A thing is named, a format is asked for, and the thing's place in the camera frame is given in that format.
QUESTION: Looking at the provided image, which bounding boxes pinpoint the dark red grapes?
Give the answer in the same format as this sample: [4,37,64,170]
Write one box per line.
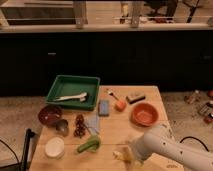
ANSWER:
[74,115,85,138]

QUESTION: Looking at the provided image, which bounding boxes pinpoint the black cable right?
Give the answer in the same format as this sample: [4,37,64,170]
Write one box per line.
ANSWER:
[179,135,209,151]

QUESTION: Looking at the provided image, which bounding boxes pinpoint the black chair frame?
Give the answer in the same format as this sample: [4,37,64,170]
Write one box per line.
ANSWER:
[0,129,36,171]

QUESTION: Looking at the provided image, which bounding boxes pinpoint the white utensil in tray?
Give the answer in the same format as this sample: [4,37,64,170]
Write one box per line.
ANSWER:
[53,92,88,101]

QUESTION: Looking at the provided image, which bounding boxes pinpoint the grey metal cup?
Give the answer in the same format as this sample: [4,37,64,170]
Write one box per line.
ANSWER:
[56,119,69,136]

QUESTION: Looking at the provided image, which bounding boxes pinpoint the green plastic tray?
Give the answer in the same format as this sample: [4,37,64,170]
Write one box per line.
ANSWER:
[46,75,100,110]

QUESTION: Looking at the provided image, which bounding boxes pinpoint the yellow banana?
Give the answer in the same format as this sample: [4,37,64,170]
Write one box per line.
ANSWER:
[113,150,143,167]

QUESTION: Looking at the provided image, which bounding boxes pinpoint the blue sponge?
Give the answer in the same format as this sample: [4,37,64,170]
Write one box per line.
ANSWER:
[98,100,109,116]

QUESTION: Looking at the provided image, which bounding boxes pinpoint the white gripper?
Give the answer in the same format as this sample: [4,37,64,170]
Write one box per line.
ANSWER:
[123,140,145,165]

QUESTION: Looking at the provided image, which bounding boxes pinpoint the black brush block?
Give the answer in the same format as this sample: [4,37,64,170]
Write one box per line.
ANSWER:
[126,94,145,104]

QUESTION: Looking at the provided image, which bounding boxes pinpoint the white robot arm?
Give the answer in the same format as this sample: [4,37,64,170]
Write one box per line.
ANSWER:
[126,124,213,171]

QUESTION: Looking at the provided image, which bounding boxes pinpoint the dark red bowl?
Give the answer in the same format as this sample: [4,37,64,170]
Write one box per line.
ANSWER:
[38,105,62,127]

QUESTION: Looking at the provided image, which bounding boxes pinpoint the green cucumber toy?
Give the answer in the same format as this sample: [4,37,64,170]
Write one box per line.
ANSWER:
[76,135,101,153]

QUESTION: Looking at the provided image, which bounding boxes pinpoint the white round cup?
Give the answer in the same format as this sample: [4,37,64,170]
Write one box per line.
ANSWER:
[44,137,65,159]

